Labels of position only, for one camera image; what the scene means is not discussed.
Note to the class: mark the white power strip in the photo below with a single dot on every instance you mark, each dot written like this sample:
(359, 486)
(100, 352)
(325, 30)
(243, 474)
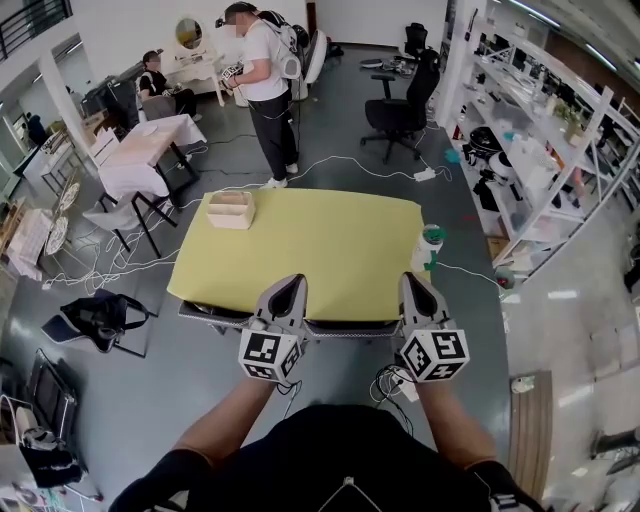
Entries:
(406, 392)
(425, 175)

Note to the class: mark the white vanity with mirror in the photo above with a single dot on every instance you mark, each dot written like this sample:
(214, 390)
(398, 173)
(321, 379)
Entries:
(192, 70)

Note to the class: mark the white shelf rack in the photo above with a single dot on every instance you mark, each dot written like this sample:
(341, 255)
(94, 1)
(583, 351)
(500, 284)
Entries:
(515, 125)
(620, 130)

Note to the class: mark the folding metal trolley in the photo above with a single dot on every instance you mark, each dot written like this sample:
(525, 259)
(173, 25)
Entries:
(52, 395)

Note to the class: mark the small white toy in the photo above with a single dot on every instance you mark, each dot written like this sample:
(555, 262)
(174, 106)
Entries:
(523, 385)

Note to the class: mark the black office chair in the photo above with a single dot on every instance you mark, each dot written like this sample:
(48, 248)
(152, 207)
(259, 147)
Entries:
(416, 37)
(400, 110)

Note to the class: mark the green round object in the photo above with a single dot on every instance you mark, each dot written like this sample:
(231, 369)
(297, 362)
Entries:
(505, 277)

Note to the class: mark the white lattice round stool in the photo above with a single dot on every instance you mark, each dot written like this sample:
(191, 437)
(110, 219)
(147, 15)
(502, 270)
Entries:
(57, 235)
(70, 197)

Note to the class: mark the black shoulder bag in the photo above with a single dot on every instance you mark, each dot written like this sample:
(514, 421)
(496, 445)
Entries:
(100, 312)

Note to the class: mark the person's right forearm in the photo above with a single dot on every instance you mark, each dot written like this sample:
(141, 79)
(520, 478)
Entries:
(455, 425)

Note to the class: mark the person's left forearm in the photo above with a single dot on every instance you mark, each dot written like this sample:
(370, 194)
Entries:
(225, 425)

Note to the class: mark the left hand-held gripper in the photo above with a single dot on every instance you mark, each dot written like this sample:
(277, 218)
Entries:
(262, 350)

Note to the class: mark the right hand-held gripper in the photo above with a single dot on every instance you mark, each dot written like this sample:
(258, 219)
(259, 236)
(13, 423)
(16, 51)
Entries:
(440, 350)

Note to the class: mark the wooden slatted board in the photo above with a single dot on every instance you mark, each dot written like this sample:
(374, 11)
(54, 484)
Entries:
(531, 440)

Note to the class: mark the table with white cloth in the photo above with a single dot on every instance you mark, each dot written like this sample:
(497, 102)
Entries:
(145, 150)

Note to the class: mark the table with yellow cloth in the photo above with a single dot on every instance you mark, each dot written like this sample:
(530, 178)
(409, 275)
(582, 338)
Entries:
(310, 250)

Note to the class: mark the white green tumbler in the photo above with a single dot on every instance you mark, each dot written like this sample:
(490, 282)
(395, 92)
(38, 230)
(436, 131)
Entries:
(427, 250)

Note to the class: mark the person's black shirt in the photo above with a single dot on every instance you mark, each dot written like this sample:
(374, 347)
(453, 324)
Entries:
(340, 450)

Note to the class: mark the beige open box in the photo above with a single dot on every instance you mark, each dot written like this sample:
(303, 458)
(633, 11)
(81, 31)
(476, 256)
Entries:
(230, 215)

